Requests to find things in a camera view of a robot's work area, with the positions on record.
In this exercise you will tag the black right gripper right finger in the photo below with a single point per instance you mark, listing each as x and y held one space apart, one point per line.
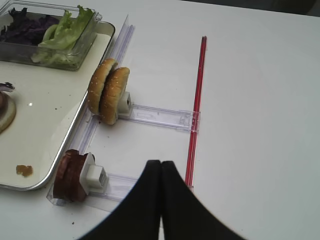
183 215

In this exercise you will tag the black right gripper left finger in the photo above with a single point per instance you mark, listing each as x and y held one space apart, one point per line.
137 217

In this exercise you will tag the purple cabbage shreds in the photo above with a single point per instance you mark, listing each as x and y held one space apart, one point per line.
25 31

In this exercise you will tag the top meat patty slice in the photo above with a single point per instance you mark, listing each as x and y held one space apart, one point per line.
3 101

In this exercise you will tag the green lettuce leaves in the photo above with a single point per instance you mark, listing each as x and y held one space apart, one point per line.
65 44

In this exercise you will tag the lower right clear track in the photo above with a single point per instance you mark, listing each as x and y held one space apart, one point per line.
114 190

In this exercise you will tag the clear track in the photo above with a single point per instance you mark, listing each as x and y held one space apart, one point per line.
114 190
181 120

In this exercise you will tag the white pusher behind sausage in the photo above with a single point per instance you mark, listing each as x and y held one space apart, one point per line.
93 178

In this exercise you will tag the rear upright sausage slice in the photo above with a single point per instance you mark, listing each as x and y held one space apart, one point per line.
77 193

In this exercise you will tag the upright sausage slice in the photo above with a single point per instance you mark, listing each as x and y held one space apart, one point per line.
64 174
77 193

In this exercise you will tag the front upright sausage slice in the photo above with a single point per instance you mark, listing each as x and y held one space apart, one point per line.
64 174

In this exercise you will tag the upper right clear track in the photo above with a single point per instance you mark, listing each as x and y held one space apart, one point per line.
181 120

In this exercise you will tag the right red strip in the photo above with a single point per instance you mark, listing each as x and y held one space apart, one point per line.
197 110

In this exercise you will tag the white pusher behind buns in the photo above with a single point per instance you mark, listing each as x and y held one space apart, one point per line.
124 107

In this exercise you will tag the orange sauce smear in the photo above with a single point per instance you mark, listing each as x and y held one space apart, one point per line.
24 170

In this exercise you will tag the rear sesame bun top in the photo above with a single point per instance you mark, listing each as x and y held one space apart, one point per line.
115 86

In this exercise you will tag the sesame bun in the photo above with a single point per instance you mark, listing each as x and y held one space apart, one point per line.
97 84
115 86

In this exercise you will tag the front sesame bun top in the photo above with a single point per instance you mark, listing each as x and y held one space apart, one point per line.
97 84

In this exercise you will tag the white rectangular metal tray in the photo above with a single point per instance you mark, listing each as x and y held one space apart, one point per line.
48 103

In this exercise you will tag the bottom bun on tray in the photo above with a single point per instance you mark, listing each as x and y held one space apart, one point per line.
7 114

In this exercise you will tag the clear plastic salad container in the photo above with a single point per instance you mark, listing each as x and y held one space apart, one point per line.
22 54

